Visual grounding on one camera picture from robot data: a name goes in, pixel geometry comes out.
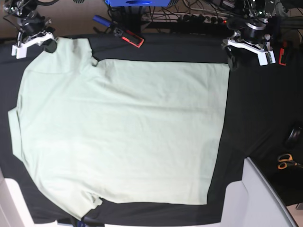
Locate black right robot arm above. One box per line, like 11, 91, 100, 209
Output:
3, 0, 57, 59

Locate white box right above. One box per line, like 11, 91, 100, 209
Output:
220, 158, 297, 227

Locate red black clamp top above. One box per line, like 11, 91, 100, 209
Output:
113, 27, 144, 48

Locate white box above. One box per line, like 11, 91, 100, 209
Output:
0, 171, 35, 227
220, 158, 297, 227

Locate orange handled scissors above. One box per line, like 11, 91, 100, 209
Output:
277, 153, 303, 170

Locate blue clamp bottom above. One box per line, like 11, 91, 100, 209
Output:
71, 218, 105, 227

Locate black table cloth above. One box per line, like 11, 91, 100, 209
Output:
0, 34, 303, 227

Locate blue handled tool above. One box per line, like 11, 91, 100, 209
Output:
93, 15, 112, 27

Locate black round object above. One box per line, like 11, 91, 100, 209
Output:
284, 122, 303, 148

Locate red black clamp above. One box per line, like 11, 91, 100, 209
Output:
113, 27, 144, 48
278, 40, 293, 66

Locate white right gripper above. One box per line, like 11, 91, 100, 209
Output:
11, 31, 57, 59

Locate red black clamp right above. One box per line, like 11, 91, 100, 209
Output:
278, 40, 293, 66

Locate blue stand base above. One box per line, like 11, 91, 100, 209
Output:
105, 0, 171, 7

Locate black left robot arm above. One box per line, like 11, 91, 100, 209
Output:
222, 0, 281, 71

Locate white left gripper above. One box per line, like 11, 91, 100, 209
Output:
223, 35, 276, 70

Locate light green T-shirt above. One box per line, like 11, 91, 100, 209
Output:
8, 38, 230, 219

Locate white box left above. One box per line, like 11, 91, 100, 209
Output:
0, 171, 35, 227

